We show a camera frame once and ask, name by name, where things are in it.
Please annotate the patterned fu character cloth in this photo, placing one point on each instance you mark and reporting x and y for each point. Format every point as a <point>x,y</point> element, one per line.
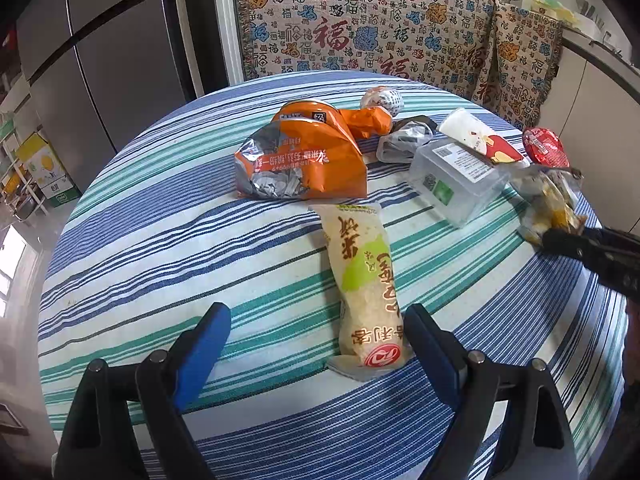
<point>490,52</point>

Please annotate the red white paper cup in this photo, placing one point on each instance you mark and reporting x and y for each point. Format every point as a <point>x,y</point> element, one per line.
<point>471,132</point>

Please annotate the white orange wrapper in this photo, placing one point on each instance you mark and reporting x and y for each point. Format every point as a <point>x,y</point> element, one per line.
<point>382,96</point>

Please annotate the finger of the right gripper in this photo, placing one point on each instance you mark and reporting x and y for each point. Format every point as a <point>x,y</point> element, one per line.
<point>584,246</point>

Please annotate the yellow green cardboard box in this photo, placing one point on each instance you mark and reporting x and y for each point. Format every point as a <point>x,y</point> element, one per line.
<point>38,158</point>

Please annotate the grey wrapper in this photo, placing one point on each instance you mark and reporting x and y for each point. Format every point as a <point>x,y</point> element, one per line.
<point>406,136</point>

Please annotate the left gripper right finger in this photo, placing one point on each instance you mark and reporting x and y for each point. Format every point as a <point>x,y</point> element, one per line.
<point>535,441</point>

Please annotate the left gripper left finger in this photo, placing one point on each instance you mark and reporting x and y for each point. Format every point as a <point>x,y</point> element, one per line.
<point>98,440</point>

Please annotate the striped blue tablecloth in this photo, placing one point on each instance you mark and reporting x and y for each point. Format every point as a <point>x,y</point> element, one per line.
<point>162,234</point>

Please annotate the clear plastic box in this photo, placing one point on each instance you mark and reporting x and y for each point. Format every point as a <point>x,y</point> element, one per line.
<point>456,181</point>

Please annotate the red foil snack bag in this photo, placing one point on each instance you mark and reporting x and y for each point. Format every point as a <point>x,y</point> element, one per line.
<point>545,148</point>

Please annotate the white rice cracker packet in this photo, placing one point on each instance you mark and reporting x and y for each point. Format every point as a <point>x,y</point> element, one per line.
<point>371,336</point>

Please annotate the white kitchen cabinets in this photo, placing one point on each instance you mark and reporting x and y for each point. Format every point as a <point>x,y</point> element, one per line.
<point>593,106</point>

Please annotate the torn green snack wrapper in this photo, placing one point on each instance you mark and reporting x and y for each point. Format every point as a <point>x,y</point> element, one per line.
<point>552,197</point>

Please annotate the orange foil snack bag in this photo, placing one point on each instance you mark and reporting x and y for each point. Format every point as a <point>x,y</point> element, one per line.
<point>306,151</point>

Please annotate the grey refrigerator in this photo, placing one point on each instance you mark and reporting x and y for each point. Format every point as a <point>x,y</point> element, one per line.
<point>101,72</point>

